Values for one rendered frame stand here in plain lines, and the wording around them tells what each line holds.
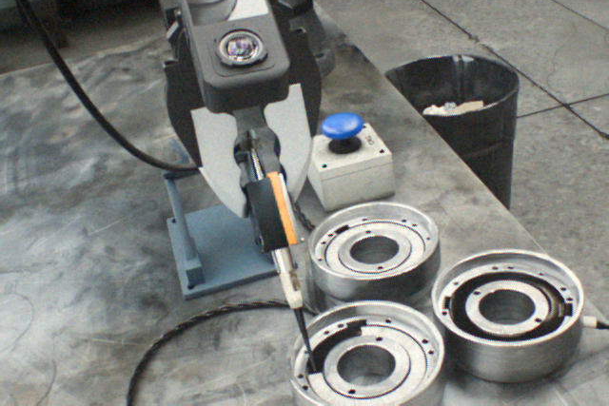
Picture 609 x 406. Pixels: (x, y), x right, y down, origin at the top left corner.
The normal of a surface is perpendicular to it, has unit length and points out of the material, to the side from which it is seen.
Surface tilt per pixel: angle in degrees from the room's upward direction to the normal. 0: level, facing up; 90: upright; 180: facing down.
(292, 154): 90
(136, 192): 0
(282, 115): 90
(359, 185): 90
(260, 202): 56
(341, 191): 90
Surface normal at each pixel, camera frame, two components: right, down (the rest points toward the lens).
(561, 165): -0.15, -0.85
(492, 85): -0.86, 0.31
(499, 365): -0.31, 0.52
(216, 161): 0.26, 0.46
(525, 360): 0.03, 0.50
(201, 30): 0.04, -0.54
